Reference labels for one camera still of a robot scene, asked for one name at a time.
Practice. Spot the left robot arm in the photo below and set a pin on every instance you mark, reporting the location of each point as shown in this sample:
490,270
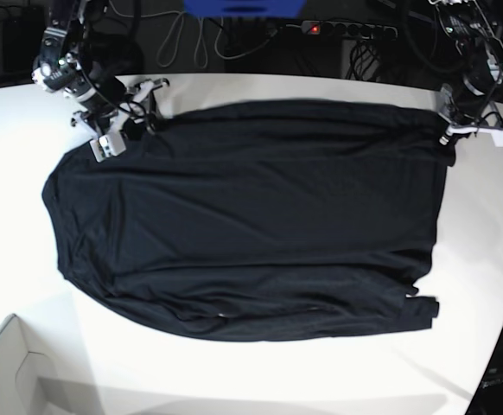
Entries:
468,107

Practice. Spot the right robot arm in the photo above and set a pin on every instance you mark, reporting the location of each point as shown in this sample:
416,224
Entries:
85,65

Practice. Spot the black power strip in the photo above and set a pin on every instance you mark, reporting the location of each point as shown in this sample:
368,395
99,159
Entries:
347,30

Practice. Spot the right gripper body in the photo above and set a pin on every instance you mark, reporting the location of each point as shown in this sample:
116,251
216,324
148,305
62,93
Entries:
110,116

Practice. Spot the blue plastic bin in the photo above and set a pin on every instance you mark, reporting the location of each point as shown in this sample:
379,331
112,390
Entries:
244,8

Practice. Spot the black t-shirt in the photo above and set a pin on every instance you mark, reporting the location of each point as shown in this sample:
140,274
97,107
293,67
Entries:
260,221

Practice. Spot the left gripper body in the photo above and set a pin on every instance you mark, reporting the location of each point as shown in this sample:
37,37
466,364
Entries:
487,119

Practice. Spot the white cardboard box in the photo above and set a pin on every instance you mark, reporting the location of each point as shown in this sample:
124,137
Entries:
21,391

